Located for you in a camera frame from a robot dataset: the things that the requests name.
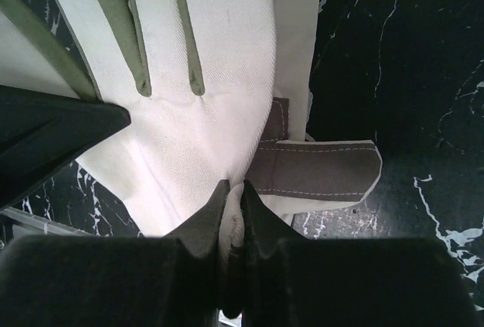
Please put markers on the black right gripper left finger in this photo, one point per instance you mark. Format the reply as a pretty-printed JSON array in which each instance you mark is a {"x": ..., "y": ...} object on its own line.
[{"x": 52, "y": 280}]

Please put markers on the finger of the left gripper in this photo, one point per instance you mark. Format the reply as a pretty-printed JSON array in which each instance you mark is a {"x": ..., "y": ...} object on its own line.
[{"x": 42, "y": 133}]

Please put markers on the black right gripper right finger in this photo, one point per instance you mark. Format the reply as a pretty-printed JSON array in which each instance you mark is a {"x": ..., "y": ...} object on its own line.
[{"x": 295, "y": 281}]

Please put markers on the white grey glove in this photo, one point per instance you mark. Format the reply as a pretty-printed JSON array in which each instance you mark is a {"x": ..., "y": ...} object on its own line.
[
  {"x": 291, "y": 172},
  {"x": 196, "y": 77}
]

